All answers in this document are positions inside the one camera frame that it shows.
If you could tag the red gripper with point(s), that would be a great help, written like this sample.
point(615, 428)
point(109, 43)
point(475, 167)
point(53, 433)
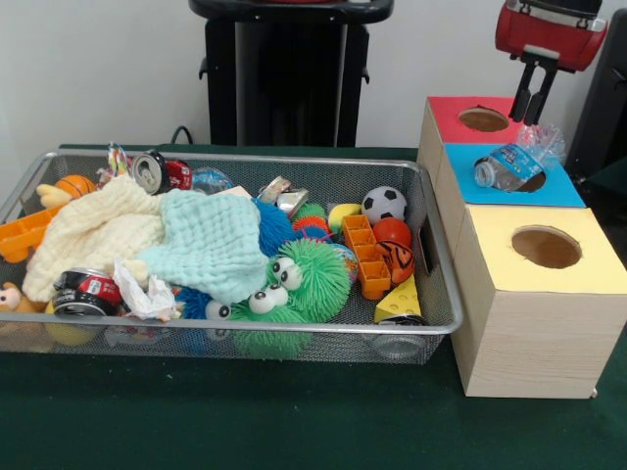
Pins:
point(549, 39)

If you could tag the crushed clear plastic bottle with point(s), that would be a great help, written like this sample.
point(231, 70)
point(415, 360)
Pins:
point(511, 166)

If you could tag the mint green muslin cloth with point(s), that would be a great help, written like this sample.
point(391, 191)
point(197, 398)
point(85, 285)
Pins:
point(211, 245)

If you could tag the shallow clear mesh bin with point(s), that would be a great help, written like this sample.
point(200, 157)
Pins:
point(443, 284)

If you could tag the wooden box with three holes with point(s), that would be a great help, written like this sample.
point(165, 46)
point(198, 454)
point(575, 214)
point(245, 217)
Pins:
point(529, 343)

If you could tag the small soccer ball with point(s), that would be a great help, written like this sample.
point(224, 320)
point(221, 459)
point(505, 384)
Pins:
point(385, 205)

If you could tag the small red ball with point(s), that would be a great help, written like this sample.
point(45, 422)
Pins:
point(394, 231)

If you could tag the orange toy block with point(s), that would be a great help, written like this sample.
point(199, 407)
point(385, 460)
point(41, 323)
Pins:
point(367, 255)

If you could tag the yellow cheese wedge toy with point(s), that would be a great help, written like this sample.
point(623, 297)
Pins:
point(400, 302)

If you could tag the large green spiky ball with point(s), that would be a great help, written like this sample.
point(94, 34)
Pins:
point(318, 269)

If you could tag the blue spiky rubber ball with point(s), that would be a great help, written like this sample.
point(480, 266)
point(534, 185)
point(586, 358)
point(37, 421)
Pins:
point(274, 227)

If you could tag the small green spiky ball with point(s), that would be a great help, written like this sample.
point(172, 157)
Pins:
point(263, 333)

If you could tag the cream muslin cloth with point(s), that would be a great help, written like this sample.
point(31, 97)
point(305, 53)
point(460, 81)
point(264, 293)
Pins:
point(88, 230)

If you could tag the red and black soda can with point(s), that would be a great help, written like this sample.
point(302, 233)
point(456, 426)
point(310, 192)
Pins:
point(93, 291)

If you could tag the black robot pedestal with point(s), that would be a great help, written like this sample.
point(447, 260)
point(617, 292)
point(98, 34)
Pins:
point(274, 88)

